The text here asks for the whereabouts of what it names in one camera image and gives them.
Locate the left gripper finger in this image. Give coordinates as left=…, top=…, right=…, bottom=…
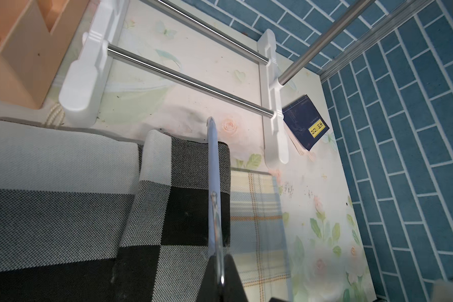
left=196, top=254, right=248, bottom=302

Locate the light blue clothes hanger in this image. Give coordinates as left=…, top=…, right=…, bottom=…
left=207, top=117, right=224, bottom=279

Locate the black white checkered scarf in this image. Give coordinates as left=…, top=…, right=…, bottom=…
left=0, top=121, right=211, bottom=301

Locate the pale plaid scarf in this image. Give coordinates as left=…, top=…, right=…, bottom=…
left=230, top=168, right=293, bottom=301

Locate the dark blue book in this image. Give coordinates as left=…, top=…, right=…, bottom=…
left=283, top=94, right=330, bottom=151

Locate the white steel clothes rack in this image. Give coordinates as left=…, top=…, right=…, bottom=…
left=58, top=0, right=376, bottom=171

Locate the orange plastic file organizer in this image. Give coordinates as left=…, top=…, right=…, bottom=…
left=0, top=0, right=88, bottom=109

